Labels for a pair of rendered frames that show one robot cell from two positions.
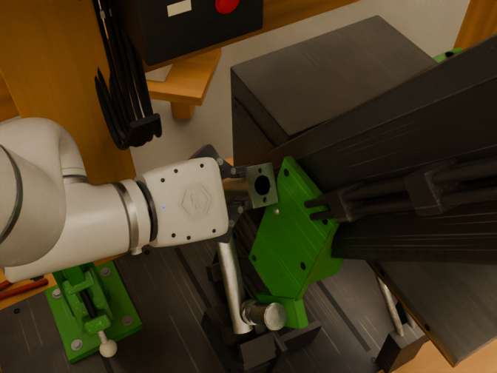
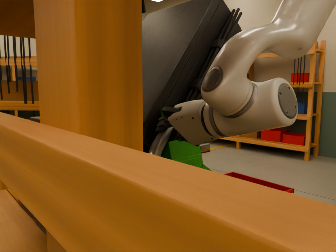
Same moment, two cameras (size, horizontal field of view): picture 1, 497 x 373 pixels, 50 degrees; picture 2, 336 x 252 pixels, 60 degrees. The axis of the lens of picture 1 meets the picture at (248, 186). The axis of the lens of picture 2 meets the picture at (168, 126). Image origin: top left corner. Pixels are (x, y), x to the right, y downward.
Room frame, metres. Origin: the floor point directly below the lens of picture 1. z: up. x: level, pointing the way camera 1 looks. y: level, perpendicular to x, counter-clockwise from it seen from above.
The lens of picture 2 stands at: (0.60, 0.70, 1.33)
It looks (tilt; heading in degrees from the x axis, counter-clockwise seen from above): 7 degrees down; 259
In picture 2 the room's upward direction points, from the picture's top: straight up
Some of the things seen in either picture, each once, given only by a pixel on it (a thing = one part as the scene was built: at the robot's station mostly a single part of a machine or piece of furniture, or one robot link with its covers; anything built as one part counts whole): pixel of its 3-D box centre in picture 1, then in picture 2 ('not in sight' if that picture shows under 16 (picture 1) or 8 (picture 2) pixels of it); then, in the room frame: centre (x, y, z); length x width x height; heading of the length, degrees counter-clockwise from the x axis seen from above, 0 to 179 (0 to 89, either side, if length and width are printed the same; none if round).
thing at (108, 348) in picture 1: (103, 337); not in sight; (0.36, 0.23, 0.96); 0.06 x 0.03 x 0.06; 29
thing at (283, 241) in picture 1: (308, 231); (176, 143); (0.42, -0.08, 1.17); 0.13 x 0.12 x 0.20; 119
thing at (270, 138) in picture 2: not in sight; (245, 98); (-2.33, -5.28, 1.10); 3.01 x 0.55 x 2.20; 122
